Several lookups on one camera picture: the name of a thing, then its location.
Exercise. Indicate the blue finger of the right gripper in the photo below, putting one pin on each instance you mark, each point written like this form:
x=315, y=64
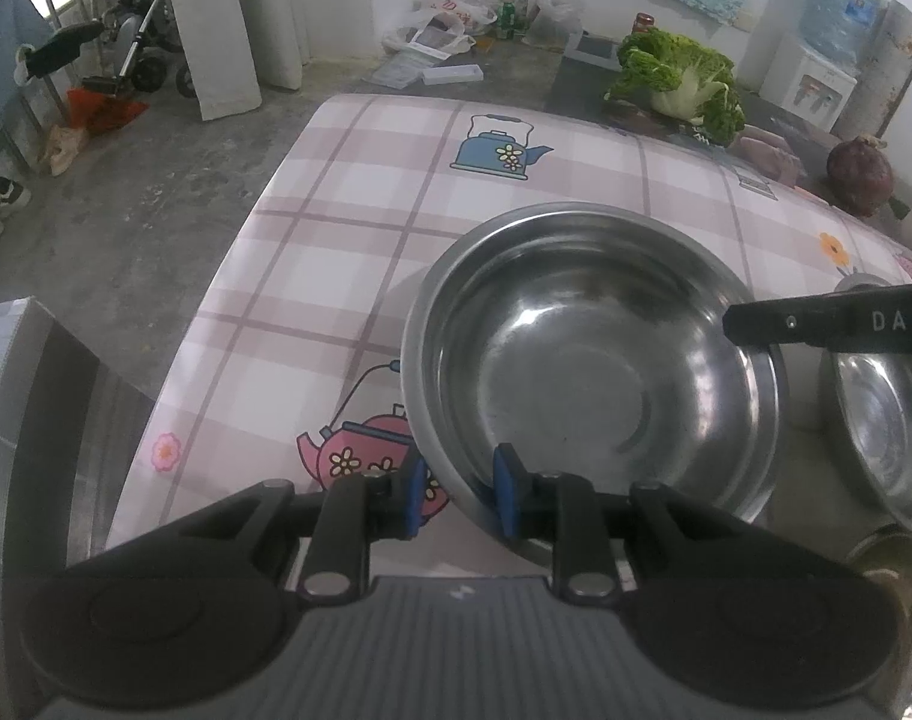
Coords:
x=831, y=323

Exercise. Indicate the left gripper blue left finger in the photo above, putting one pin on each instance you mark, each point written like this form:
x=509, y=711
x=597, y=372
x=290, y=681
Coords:
x=343, y=522

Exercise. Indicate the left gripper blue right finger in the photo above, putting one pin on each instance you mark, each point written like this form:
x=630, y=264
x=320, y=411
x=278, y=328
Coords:
x=564, y=511

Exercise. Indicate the large steel bowl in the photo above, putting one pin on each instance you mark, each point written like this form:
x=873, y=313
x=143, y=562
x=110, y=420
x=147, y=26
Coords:
x=591, y=340

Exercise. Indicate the dark red round vegetable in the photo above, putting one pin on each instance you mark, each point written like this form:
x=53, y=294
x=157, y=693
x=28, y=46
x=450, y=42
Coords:
x=860, y=175

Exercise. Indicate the plaid teapot tablecloth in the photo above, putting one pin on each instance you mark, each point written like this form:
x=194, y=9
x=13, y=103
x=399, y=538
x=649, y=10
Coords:
x=287, y=369

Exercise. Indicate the white water dispenser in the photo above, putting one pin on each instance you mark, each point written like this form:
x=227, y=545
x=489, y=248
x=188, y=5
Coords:
x=805, y=84

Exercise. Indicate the blue water bottle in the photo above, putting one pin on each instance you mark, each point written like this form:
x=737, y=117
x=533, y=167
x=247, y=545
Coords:
x=839, y=29

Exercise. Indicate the green leafy cabbage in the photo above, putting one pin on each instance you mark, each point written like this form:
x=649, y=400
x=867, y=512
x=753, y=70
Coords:
x=683, y=79

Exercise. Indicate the red jar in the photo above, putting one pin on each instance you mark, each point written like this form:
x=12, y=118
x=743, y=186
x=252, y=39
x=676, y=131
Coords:
x=642, y=23

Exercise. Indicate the green bottle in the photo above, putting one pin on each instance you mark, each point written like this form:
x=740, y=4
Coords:
x=509, y=21

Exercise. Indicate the white plastic bags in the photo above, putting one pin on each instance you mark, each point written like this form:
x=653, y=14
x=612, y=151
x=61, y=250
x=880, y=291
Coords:
x=457, y=26

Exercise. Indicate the grey stroller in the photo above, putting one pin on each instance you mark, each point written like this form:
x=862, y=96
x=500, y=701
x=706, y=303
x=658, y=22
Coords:
x=137, y=33

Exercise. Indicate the white curtain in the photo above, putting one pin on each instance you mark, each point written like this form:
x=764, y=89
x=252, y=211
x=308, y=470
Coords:
x=236, y=47

